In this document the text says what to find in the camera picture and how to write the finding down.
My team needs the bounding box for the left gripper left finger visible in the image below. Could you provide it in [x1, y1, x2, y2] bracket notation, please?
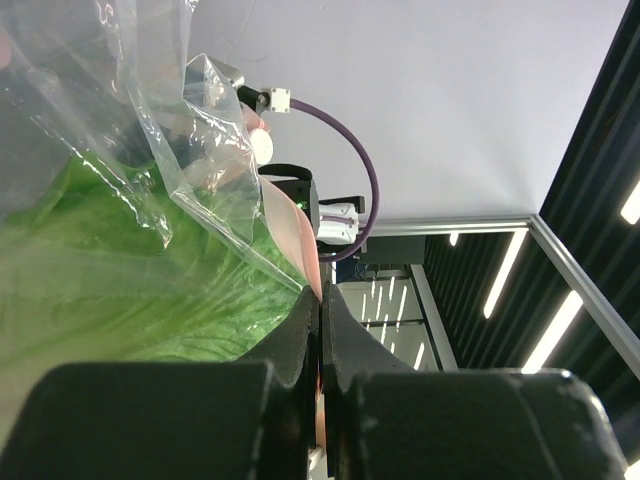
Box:
[1, 289, 320, 479]

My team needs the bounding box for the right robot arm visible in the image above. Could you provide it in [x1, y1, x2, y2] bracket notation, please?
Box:
[258, 163, 365, 254]

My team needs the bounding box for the clear pink-dotted zip bag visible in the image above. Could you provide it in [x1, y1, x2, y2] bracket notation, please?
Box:
[0, 0, 324, 401]

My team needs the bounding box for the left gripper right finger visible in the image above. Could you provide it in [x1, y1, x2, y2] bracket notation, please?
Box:
[321, 284, 625, 479]

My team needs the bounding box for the green lettuce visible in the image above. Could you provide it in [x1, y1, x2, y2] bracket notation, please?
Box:
[1, 156, 301, 370]

